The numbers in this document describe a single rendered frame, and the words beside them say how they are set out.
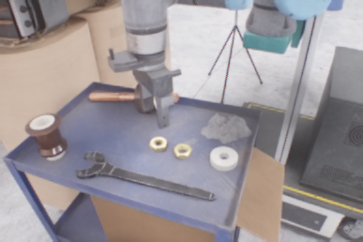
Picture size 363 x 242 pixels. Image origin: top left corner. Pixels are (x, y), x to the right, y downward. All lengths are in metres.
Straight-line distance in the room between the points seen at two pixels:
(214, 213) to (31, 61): 0.76
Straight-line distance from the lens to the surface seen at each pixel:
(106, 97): 0.98
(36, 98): 1.11
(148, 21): 0.57
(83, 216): 1.15
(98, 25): 1.36
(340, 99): 1.19
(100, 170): 0.74
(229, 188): 0.69
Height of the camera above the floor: 1.41
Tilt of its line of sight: 37 degrees down
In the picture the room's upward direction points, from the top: 2 degrees counter-clockwise
